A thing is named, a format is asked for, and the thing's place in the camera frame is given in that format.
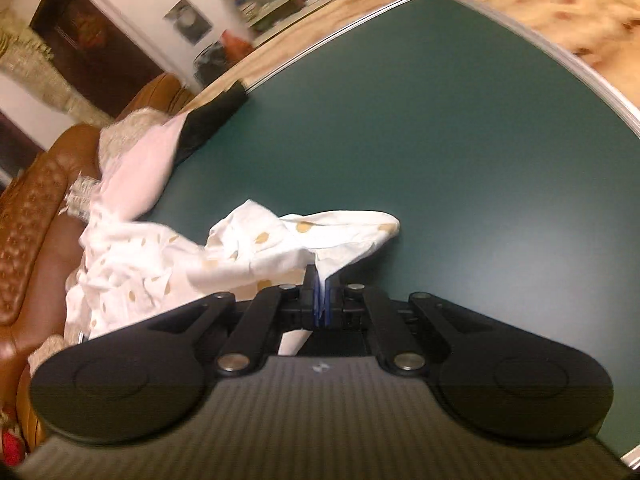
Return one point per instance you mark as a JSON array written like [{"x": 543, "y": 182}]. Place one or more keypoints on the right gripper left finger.
[{"x": 273, "y": 311}]

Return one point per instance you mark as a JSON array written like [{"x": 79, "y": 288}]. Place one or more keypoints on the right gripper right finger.
[{"x": 368, "y": 308}]

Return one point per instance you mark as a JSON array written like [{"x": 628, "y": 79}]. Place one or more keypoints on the white polka dot garment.
[{"x": 133, "y": 270}]

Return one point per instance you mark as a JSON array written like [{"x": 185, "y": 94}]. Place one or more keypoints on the pink garment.
[{"x": 133, "y": 181}]

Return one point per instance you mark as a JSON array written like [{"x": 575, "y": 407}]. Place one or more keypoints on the black garment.
[{"x": 201, "y": 124}]

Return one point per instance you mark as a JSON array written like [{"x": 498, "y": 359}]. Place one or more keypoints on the beige lace sofa cover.
[{"x": 114, "y": 141}]

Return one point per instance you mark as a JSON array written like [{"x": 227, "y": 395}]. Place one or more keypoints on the black floor fan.
[{"x": 211, "y": 63}]

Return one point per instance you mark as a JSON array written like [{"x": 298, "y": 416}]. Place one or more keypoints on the orange plastic bag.
[{"x": 235, "y": 48}]

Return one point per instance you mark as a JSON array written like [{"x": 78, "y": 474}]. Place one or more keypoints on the brown leather sofa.
[{"x": 40, "y": 247}]

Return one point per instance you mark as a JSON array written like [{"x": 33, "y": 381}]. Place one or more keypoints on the dark wooden door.
[{"x": 93, "y": 54}]

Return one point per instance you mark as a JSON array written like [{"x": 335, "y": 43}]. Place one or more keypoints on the red garment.
[{"x": 11, "y": 443}]

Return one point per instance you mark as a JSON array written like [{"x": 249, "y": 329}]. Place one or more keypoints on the gold curtain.
[{"x": 27, "y": 59}]

